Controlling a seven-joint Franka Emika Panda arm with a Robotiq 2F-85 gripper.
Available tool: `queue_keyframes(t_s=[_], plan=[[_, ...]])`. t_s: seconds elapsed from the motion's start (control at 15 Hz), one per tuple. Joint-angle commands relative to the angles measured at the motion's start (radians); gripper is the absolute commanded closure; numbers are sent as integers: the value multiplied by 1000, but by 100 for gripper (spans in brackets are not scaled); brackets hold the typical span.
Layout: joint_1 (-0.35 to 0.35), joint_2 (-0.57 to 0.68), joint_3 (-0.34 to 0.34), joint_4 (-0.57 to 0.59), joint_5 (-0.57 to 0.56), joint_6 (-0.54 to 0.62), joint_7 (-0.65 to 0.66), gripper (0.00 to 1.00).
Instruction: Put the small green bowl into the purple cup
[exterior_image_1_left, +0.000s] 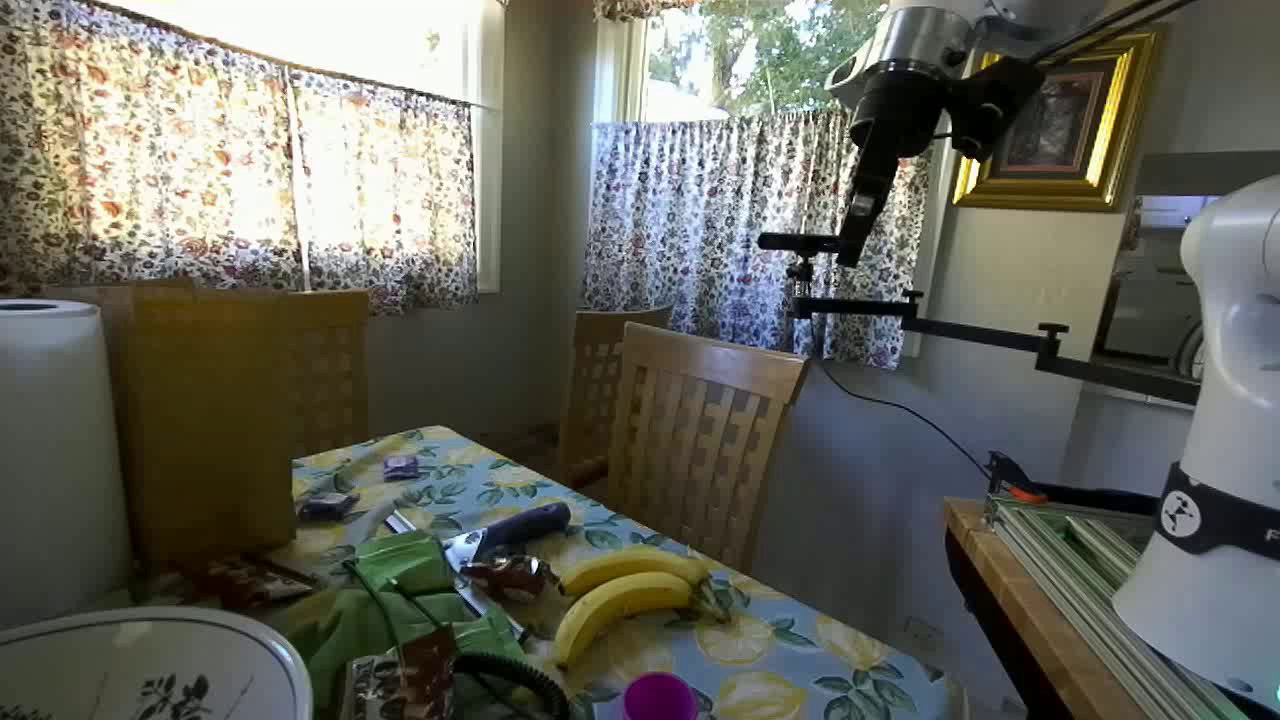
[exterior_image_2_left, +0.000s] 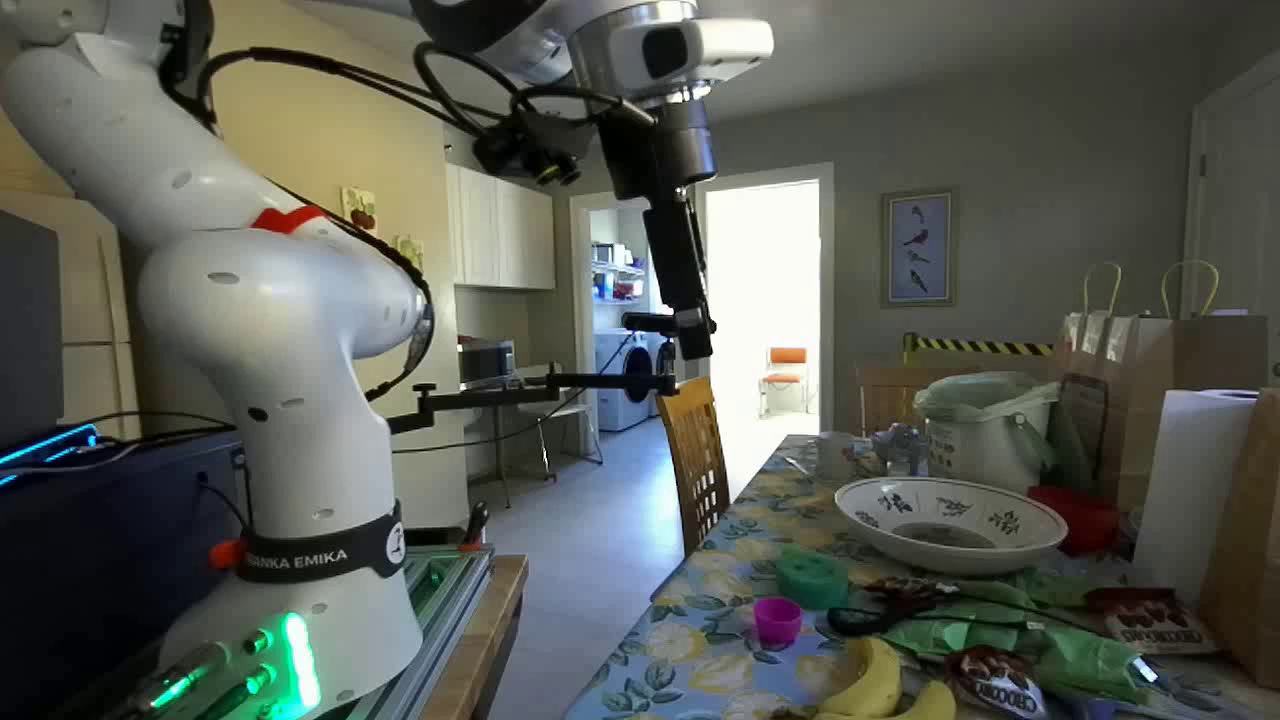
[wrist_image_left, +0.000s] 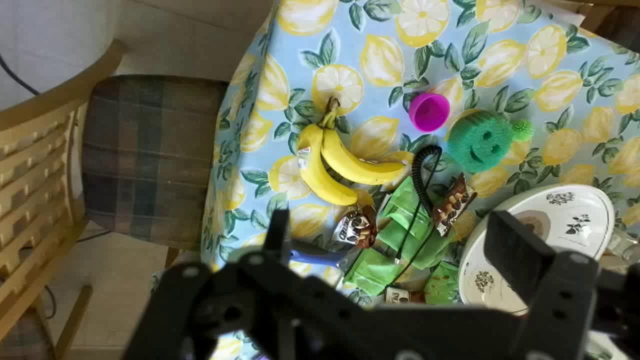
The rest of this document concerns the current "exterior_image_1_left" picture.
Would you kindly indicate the lemon print tablecloth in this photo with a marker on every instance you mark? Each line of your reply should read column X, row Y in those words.
column 802, row 653

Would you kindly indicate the green foil packet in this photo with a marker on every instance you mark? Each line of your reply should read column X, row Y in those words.
column 345, row 642
column 402, row 561

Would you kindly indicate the brown snack packet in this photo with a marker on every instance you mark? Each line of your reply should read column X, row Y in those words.
column 423, row 672

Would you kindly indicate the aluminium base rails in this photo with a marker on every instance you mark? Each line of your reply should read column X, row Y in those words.
column 1081, row 575

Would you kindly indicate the silver brown candy wrapper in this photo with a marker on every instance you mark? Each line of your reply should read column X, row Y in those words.
column 506, row 575

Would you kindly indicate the white paper towel roll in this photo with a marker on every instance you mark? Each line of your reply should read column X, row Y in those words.
column 55, row 455

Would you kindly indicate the yellow banana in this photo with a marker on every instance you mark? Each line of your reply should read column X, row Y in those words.
column 612, row 601
column 625, row 561

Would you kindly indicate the flat brown chocolate wrapper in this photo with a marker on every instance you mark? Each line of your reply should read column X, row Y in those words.
column 244, row 580

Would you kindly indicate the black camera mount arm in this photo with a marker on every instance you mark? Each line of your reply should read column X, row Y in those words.
column 933, row 326

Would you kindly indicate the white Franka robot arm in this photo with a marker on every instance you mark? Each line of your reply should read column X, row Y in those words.
column 1242, row 403

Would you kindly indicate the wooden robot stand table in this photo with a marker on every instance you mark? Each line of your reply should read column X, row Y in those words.
column 1025, row 624

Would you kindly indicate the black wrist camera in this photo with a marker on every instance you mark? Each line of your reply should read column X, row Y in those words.
column 993, row 106

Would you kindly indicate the black orange clamp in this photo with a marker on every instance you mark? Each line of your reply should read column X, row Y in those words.
column 1017, row 479

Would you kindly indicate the small dark packet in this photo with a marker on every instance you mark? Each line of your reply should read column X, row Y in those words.
column 329, row 506

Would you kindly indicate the wooden lattice back chair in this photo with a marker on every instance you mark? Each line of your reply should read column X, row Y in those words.
column 593, row 386
column 694, row 424
column 329, row 374

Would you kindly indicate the white printed ceramic bowl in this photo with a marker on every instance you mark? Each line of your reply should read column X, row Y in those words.
column 135, row 664

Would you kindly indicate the gold framed picture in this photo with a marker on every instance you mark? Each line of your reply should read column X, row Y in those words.
column 1066, row 122

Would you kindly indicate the small purple packet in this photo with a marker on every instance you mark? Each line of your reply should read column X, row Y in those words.
column 402, row 468

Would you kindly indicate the purple plastic cup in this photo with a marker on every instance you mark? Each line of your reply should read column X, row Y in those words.
column 660, row 697

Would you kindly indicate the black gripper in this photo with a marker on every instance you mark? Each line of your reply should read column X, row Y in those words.
column 903, row 106

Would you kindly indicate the wide floral curtain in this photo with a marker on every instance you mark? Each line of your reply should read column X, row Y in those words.
column 163, row 162

